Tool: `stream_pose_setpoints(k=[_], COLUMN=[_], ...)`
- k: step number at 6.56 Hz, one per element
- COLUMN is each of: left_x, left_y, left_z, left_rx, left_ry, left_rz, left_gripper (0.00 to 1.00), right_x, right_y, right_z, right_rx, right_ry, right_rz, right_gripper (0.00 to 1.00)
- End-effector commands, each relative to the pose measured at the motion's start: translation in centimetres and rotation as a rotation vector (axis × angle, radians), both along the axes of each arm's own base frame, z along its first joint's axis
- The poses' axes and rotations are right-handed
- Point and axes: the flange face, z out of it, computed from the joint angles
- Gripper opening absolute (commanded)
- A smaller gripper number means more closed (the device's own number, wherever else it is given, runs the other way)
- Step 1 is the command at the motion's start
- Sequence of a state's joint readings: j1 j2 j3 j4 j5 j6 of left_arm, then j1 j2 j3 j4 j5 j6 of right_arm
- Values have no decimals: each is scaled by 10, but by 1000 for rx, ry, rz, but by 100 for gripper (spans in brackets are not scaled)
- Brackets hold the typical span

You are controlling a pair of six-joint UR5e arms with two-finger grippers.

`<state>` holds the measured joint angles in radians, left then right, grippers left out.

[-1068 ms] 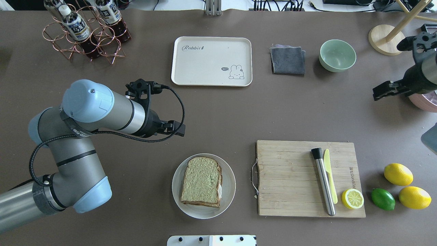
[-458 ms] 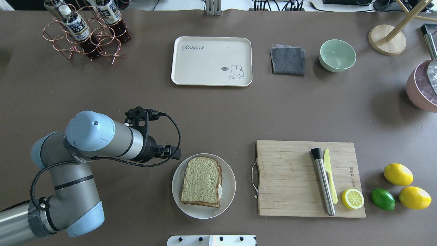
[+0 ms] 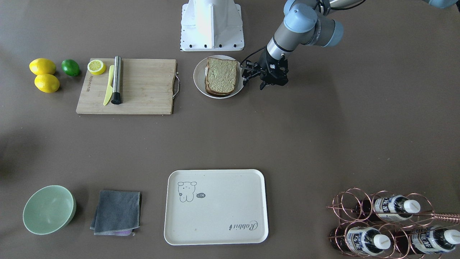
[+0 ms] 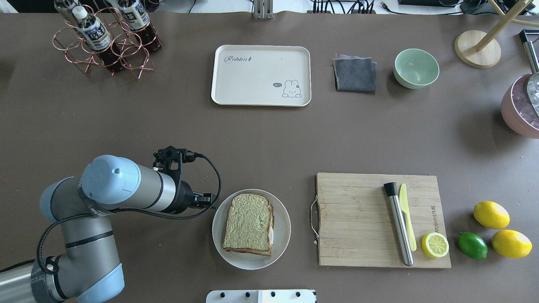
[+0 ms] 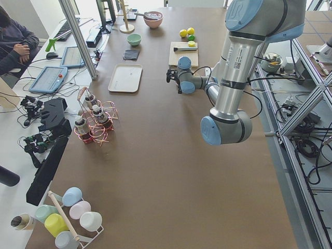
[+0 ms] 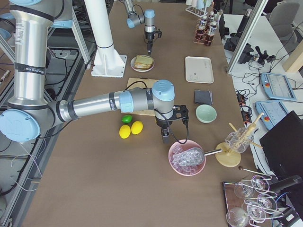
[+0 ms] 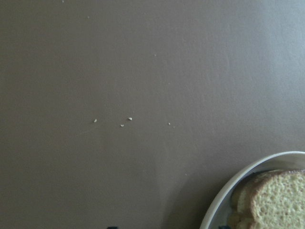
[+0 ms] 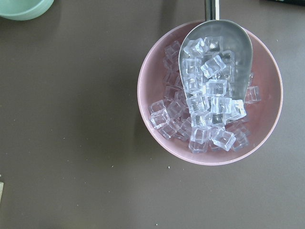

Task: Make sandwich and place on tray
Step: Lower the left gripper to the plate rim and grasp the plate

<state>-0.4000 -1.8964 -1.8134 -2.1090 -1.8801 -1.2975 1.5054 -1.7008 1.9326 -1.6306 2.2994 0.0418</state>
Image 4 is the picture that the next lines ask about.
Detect wooden cutting board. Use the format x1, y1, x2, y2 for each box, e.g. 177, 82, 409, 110
316, 173, 452, 268

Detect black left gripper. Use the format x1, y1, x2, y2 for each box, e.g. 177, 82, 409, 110
172, 181, 213, 214

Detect yellow plastic knife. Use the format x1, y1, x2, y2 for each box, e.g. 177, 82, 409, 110
399, 183, 416, 252

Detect green lime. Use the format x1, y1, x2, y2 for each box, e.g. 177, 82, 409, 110
458, 232, 488, 260

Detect clear plastic ice cubes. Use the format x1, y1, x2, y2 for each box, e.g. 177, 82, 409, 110
527, 79, 539, 109

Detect dark grey folded cloth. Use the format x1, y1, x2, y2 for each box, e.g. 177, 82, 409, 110
333, 54, 377, 93

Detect half lemon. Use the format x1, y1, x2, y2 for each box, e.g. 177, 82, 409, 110
421, 232, 450, 258

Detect wooden mug tree stand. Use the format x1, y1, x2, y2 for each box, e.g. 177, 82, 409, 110
454, 0, 539, 69

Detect mint green bowl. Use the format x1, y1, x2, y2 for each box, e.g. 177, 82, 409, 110
393, 48, 440, 89

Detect pink bowl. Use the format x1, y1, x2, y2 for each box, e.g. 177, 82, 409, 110
501, 74, 539, 139

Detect copper wire bottle rack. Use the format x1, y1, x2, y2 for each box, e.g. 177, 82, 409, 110
53, 0, 155, 79

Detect bread slice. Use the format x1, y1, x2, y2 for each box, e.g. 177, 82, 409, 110
224, 247, 272, 256
222, 193, 274, 250

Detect yellow lemon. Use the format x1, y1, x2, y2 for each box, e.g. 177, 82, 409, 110
473, 201, 510, 229
491, 230, 533, 258

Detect white plate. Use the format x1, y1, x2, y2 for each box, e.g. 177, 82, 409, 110
212, 189, 291, 270

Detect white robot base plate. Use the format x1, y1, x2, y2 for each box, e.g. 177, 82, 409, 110
206, 289, 317, 303

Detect tea bottle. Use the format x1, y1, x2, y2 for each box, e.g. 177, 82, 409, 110
72, 5, 124, 72
53, 0, 80, 27
118, 0, 162, 53

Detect metal ice scoop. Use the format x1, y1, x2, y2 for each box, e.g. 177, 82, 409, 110
518, 29, 539, 115

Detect cream rabbit tray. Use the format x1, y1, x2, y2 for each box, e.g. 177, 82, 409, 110
211, 45, 312, 107

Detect fried egg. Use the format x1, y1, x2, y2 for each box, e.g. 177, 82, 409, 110
268, 227, 275, 247

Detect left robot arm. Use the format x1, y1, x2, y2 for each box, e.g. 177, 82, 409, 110
1, 146, 219, 303

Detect metal muddler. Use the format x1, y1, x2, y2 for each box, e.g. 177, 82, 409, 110
384, 182, 414, 267

